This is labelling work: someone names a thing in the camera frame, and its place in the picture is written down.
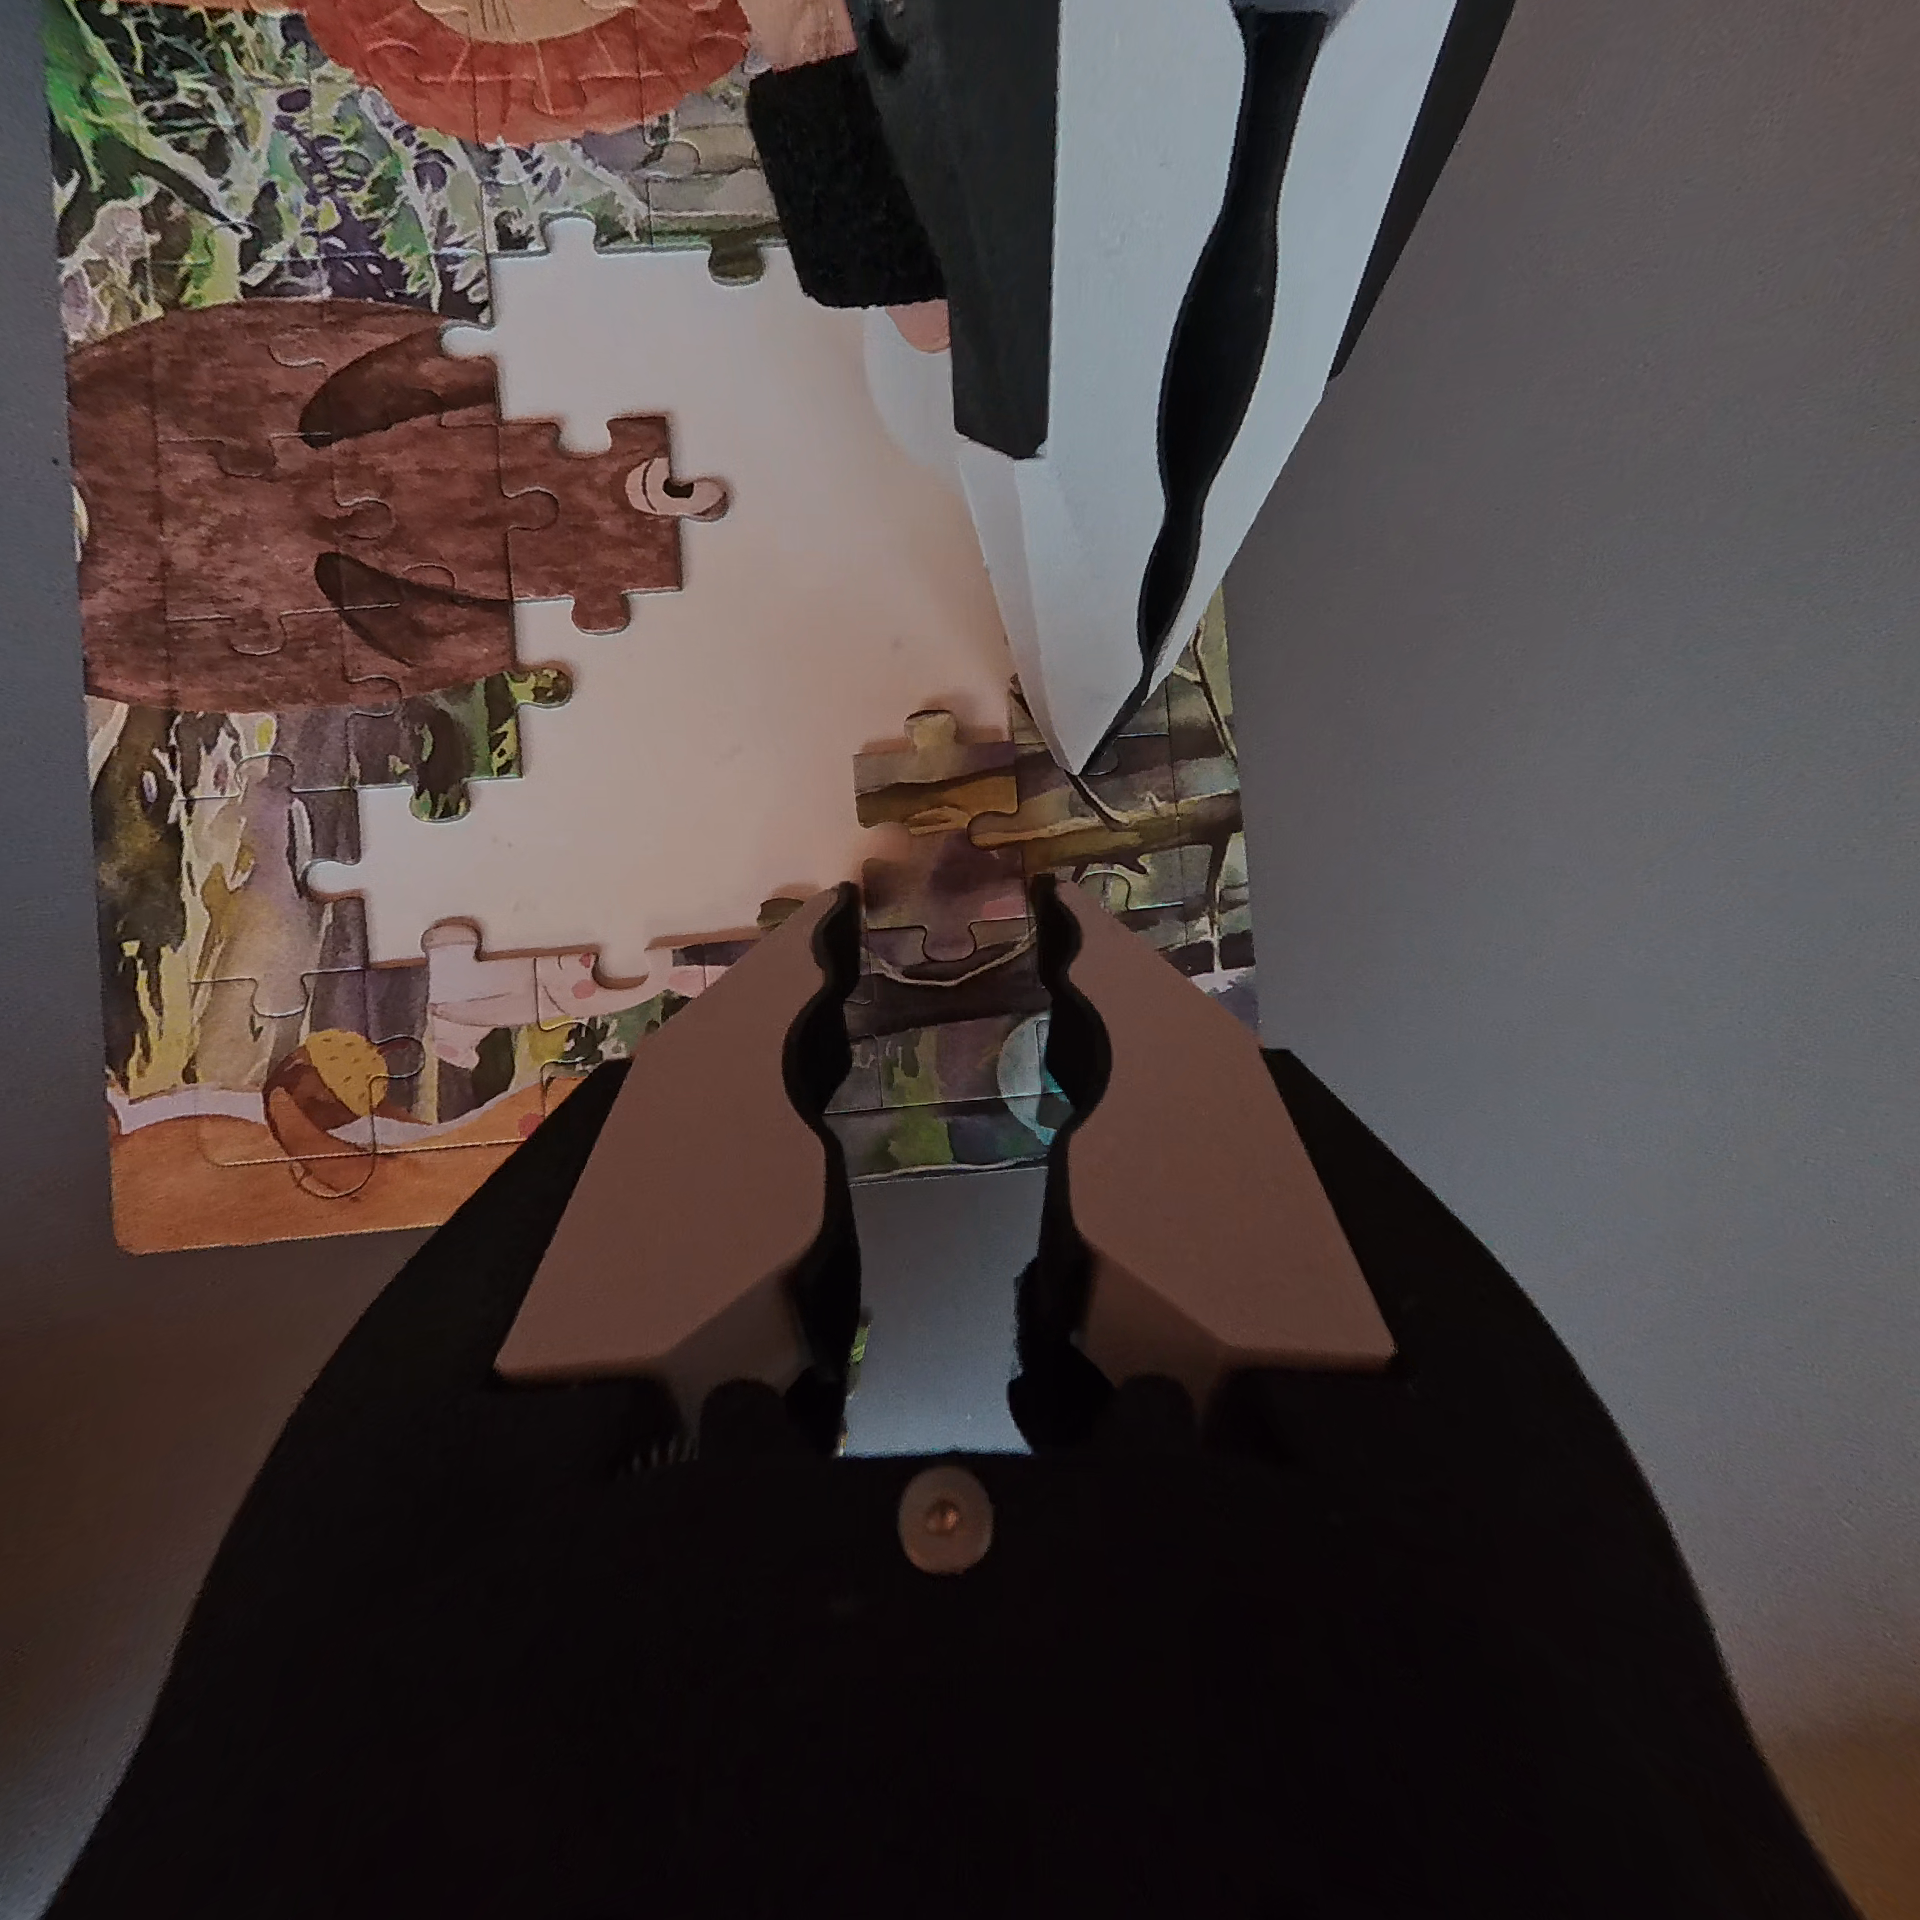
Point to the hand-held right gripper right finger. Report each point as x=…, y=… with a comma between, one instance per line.
x=1215, y=1201

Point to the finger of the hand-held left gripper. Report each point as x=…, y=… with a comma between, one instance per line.
x=1095, y=450
x=1348, y=181

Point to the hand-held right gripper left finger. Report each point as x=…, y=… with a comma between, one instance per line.
x=674, y=1201

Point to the olive brown jigsaw piece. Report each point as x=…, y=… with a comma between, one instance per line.
x=931, y=786

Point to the partly assembled jigsaw puzzle board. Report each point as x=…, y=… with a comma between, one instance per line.
x=224, y=524

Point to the grey desk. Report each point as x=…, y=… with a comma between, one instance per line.
x=1576, y=750

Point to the person's left hand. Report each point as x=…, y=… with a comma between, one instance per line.
x=802, y=33

